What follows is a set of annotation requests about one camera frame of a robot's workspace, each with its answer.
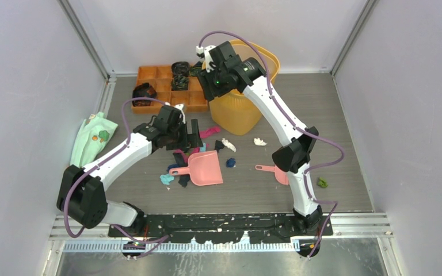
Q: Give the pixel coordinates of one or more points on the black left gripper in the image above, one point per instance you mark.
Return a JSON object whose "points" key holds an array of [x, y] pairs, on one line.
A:
{"points": [[191, 141]]}

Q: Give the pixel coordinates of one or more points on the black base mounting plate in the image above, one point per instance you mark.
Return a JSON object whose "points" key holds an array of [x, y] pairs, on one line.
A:
{"points": [[268, 228]]}

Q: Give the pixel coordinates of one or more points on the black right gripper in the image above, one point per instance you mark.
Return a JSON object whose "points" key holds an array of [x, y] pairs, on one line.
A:
{"points": [[204, 77]]}

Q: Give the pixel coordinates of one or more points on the yellow mesh waste basket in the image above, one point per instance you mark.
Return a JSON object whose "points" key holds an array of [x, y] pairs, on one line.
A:
{"points": [[233, 111]]}

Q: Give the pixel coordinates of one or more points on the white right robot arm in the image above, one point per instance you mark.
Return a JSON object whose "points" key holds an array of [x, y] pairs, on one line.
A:
{"points": [[294, 154]]}

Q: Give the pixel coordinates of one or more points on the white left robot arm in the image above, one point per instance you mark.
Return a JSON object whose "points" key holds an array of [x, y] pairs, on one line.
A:
{"points": [[82, 191]]}

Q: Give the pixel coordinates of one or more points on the dark green rolled sock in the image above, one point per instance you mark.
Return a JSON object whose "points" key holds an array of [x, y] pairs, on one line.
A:
{"points": [[195, 69]]}

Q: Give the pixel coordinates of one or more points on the teal paper scrap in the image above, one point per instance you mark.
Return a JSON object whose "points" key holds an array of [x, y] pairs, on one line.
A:
{"points": [[166, 179]]}

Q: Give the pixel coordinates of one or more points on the orange compartment tray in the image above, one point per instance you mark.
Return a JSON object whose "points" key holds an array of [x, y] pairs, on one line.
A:
{"points": [[160, 78]]}

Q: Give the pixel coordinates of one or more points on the white paper scrap left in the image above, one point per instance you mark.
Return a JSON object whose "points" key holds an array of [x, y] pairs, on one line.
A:
{"points": [[228, 144]]}

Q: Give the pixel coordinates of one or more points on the green patterned cloth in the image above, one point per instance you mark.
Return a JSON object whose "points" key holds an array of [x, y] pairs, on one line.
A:
{"points": [[94, 134]]}

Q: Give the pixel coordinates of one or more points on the dark blue paper scrap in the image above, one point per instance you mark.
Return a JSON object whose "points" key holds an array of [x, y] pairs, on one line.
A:
{"points": [[231, 162]]}

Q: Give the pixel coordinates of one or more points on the white paper scrap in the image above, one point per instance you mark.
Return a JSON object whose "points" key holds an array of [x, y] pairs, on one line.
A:
{"points": [[259, 142], [228, 144]]}

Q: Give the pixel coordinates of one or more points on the white paper scrap right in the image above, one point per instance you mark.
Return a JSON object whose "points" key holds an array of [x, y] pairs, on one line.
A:
{"points": [[259, 142]]}

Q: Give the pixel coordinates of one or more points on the black rolled sock top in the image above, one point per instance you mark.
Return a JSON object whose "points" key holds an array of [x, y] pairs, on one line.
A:
{"points": [[180, 68]]}

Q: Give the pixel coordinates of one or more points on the green paper scrap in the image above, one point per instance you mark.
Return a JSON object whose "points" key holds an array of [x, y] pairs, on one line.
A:
{"points": [[322, 183]]}

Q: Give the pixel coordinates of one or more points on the pink hand brush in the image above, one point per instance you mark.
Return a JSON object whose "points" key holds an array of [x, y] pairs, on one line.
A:
{"points": [[280, 176]]}

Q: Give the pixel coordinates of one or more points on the pink plastic dustpan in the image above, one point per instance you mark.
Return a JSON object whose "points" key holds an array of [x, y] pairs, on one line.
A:
{"points": [[203, 169]]}

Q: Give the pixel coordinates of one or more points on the black green rolled sock middle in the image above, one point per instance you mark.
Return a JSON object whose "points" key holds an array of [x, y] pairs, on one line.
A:
{"points": [[179, 83]]}

